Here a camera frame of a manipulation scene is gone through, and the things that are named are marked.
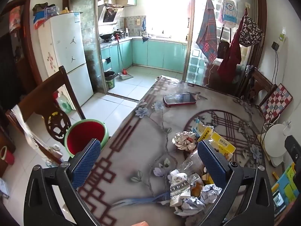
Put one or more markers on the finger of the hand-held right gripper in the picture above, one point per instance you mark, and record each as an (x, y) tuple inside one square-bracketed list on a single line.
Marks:
[(293, 149)]

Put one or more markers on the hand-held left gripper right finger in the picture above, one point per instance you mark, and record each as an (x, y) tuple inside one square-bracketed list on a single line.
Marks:
[(211, 164)]

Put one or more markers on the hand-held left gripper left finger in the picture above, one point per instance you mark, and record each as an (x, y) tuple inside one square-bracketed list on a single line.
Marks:
[(85, 162)]

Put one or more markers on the clear plastic bottle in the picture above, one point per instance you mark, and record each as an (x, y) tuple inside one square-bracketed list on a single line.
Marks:
[(193, 161)]

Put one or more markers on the yellow snack box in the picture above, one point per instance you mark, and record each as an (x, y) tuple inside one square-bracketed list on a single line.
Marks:
[(222, 143)]

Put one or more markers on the red bin with green rim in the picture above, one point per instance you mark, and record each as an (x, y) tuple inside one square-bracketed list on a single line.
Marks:
[(84, 136)]

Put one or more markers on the printed paper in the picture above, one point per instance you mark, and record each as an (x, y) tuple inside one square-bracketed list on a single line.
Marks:
[(184, 140)]

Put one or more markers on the person's left hand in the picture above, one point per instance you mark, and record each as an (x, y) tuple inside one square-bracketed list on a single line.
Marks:
[(138, 224)]

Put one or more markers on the white round device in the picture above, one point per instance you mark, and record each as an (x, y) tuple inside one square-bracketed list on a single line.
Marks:
[(276, 143)]

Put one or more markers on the orange wrapper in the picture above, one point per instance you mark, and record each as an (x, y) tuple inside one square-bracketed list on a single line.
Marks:
[(197, 188)]

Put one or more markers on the crumpled blue white paper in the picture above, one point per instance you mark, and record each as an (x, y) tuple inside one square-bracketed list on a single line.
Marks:
[(190, 206), (210, 194)]

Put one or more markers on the blue and yellow packet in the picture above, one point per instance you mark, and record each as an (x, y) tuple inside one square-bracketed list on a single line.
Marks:
[(199, 129)]

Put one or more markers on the colourful picture book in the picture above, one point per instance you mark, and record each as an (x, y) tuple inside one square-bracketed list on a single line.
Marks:
[(283, 188)]

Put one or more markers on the checkered cushion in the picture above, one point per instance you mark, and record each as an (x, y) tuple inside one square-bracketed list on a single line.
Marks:
[(277, 101)]

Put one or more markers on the floral plastic tablecloth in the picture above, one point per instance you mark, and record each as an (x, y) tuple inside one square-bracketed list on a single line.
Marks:
[(141, 150)]

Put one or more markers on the green plastic bottle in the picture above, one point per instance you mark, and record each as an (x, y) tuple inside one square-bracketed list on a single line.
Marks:
[(64, 103)]

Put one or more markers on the blue ribbon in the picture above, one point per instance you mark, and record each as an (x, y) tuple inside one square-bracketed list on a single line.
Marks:
[(141, 200)]

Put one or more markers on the red smartphone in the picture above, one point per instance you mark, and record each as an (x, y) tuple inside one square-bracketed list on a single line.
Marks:
[(179, 99)]

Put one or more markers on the dark wooden chair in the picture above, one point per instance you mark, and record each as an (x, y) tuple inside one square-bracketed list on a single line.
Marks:
[(259, 82)]

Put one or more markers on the red cup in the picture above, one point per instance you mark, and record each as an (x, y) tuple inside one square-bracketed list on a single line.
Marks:
[(6, 156)]

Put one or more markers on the carved wooden chair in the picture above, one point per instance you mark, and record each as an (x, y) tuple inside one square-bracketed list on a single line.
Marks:
[(54, 87)]

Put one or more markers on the black kitchen waste bin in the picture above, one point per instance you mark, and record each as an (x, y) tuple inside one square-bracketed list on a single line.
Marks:
[(109, 80)]

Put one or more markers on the grey dustpan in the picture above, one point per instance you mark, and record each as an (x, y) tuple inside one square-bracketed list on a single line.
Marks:
[(125, 76)]

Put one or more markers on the red cloth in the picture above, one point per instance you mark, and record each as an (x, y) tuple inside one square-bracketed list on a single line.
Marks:
[(231, 56)]

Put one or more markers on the red broom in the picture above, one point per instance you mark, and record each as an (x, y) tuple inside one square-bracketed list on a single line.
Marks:
[(120, 56)]

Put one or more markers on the white refrigerator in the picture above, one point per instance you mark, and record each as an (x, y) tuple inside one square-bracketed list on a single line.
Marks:
[(68, 49)]

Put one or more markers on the teal base cabinets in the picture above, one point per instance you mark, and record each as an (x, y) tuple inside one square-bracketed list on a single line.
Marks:
[(160, 54)]

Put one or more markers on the black patterned bag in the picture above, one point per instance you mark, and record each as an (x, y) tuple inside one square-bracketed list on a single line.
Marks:
[(250, 33)]

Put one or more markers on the black wok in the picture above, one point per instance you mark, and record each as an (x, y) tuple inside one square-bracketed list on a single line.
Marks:
[(106, 36)]

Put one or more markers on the dark wooden door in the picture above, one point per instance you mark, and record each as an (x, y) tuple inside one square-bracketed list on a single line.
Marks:
[(16, 51)]

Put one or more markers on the plaid cloth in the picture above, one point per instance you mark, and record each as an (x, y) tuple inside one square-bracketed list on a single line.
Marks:
[(208, 33)]

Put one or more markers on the metal kettle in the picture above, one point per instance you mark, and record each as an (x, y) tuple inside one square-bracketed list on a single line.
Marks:
[(145, 35)]

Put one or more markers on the range hood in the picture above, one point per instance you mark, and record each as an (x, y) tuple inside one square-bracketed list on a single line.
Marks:
[(110, 15)]

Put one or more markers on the blue cartoon bag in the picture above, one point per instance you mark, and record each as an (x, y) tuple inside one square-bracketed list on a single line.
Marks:
[(229, 13)]

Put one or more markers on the pile on refrigerator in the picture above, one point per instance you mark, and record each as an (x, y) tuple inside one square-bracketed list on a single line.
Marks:
[(44, 11)]

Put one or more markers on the black wall charger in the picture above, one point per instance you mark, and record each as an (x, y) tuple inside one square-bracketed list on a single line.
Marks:
[(275, 46)]

